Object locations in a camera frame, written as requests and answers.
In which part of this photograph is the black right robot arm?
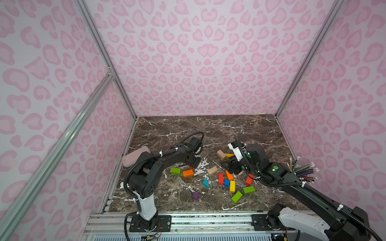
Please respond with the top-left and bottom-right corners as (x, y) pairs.
(228, 140), (381, 241)

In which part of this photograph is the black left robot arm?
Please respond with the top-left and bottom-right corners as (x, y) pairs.
(123, 131), (205, 229)

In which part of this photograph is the orange block left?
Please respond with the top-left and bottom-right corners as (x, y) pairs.
(183, 169), (195, 178)

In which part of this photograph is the orange block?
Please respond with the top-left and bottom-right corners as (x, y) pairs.
(226, 171), (234, 181)
(183, 169), (195, 178)

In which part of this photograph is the green block lower left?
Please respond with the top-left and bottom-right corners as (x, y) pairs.
(170, 167), (182, 176)

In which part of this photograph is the green block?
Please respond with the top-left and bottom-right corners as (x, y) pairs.
(243, 186), (255, 194)
(231, 191), (243, 203)
(170, 167), (182, 176)

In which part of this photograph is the orange block centre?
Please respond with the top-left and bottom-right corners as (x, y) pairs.
(226, 171), (234, 181)

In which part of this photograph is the green block right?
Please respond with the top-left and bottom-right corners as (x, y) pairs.
(243, 186), (255, 194)

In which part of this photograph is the yellow block centre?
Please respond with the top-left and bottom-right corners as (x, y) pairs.
(229, 180), (236, 193)

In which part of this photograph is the blue cube block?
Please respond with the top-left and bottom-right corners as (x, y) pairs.
(223, 179), (230, 187)

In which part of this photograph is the teal triangle block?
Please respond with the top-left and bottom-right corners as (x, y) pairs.
(203, 178), (209, 188)

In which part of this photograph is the green block bottom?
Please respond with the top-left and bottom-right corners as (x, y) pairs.
(231, 191), (243, 203)

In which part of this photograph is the purple cube block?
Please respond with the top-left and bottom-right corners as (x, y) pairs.
(193, 192), (200, 200)

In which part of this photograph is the bundle of pencils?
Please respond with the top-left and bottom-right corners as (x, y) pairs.
(288, 156), (319, 183)

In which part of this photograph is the pink pencil case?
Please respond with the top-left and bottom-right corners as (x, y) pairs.
(122, 146), (151, 168)

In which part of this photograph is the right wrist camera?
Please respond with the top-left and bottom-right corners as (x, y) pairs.
(228, 142), (243, 162)

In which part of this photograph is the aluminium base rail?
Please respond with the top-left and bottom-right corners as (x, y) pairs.
(81, 210), (347, 241)

